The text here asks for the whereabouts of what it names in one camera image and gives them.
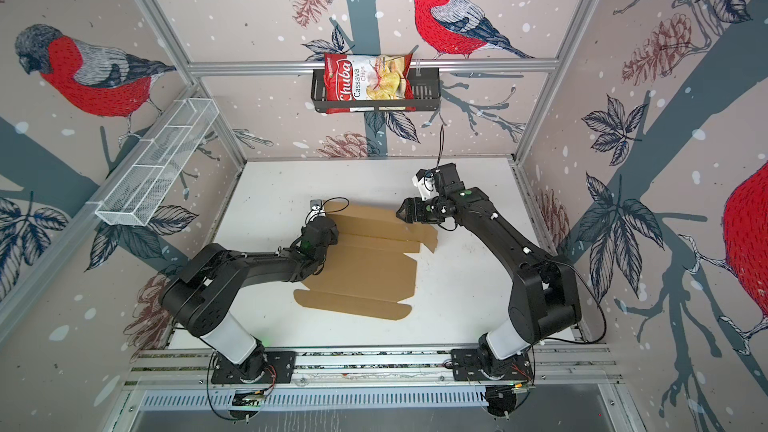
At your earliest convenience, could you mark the brown cardboard paper box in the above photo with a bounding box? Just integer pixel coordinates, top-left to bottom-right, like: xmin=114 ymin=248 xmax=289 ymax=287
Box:
xmin=294 ymin=202 xmax=438 ymax=321

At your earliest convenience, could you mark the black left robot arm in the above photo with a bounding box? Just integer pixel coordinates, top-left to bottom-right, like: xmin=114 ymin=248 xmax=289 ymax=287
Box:
xmin=160 ymin=216 xmax=339 ymax=380

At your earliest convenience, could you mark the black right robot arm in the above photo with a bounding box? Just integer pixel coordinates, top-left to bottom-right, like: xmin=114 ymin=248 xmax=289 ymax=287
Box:
xmin=396 ymin=163 xmax=582 ymax=376

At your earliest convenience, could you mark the red cassava chips bag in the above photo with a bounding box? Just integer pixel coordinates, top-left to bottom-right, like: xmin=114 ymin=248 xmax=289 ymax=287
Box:
xmin=323 ymin=53 xmax=414 ymax=102

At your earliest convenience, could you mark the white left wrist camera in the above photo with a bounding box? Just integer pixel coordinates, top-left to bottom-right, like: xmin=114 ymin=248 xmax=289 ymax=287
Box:
xmin=310 ymin=199 xmax=324 ymax=212

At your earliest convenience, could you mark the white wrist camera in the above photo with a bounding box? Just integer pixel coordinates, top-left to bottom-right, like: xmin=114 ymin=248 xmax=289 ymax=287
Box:
xmin=413 ymin=169 xmax=437 ymax=201
xmin=310 ymin=199 xmax=324 ymax=212

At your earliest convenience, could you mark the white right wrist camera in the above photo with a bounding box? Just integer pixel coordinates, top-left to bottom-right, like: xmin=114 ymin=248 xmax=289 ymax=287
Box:
xmin=413 ymin=169 xmax=437 ymax=201

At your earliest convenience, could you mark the black wire wall basket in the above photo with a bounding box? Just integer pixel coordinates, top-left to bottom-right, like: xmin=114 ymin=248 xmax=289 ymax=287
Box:
xmin=310 ymin=68 xmax=441 ymax=113

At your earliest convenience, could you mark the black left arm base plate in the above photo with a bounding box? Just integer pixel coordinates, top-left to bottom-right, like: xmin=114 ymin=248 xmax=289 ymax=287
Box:
xmin=210 ymin=350 xmax=297 ymax=386

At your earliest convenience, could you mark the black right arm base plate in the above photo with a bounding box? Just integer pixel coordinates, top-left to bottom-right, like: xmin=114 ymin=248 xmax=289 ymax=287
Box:
xmin=447 ymin=348 xmax=535 ymax=382

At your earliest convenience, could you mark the white mesh wall shelf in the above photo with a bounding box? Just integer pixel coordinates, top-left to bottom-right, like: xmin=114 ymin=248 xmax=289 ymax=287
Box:
xmin=95 ymin=98 xmax=219 ymax=226

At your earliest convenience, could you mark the aluminium front rail frame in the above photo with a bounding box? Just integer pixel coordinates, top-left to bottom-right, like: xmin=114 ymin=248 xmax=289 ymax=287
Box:
xmin=115 ymin=343 xmax=623 ymax=420

